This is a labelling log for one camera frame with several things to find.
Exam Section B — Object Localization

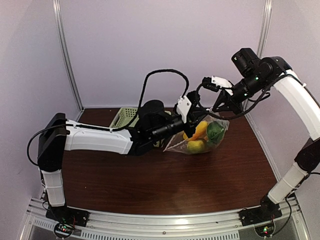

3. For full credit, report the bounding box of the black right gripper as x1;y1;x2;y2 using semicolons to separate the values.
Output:
213;71;269;114

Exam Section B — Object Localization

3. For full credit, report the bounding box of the clear zip top bag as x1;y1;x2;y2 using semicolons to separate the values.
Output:
164;115;230;155

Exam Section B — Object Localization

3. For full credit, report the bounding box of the toy bok choy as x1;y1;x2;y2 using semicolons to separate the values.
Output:
206;121;225;145

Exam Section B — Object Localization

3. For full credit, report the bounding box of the toy yellow lemon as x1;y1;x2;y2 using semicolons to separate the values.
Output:
187;139;207;154

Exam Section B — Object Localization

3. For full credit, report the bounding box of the green plastic basket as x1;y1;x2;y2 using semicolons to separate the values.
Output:
109;107;139;128

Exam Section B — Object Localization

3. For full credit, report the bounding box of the toy orange mango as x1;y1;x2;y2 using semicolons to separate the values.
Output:
183;120;208;141

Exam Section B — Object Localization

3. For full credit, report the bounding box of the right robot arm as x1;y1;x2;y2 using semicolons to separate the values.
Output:
209;48;320;221

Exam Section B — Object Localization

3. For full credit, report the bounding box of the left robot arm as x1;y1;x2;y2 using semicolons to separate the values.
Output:
37;91;204;222

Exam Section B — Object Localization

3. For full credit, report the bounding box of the right circuit board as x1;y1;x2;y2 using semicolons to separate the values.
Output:
254;222;275;238

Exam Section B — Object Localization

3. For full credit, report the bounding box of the circuit board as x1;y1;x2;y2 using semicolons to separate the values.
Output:
53;222;75;238
254;222;275;238

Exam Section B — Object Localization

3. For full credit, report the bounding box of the left circuit board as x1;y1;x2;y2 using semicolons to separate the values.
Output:
53;222;75;238

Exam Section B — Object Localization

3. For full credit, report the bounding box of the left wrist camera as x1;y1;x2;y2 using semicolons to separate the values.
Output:
175;95;192;124

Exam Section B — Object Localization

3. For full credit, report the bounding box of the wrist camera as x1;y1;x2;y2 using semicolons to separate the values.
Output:
202;75;234;96
175;95;192;124

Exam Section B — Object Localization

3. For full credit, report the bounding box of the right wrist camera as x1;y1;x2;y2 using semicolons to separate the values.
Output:
202;75;234;96

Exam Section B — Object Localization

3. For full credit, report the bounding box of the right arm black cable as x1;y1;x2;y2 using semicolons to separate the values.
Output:
194;83;272;121

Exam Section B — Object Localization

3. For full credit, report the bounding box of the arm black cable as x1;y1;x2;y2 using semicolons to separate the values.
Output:
26;68;190;166
194;83;272;121

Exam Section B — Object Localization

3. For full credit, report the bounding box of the right aluminium frame post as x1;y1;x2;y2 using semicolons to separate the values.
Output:
256;0;273;58

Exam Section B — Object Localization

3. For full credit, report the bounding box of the aluminium frame post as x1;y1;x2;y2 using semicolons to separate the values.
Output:
52;0;84;111
256;0;273;58

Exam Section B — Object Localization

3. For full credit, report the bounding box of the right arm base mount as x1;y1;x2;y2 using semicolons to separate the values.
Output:
238;206;283;227

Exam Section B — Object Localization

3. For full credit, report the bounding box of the front aluminium rail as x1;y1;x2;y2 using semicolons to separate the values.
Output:
19;197;311;240

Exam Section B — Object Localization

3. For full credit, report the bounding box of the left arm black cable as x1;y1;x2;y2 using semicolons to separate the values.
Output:
26;68;190;166

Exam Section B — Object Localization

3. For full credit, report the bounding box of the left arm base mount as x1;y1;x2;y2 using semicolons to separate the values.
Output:
45;206;90;227

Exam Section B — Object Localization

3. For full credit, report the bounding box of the left aluminium frame post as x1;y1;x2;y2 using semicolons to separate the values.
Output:
52;0;84;111

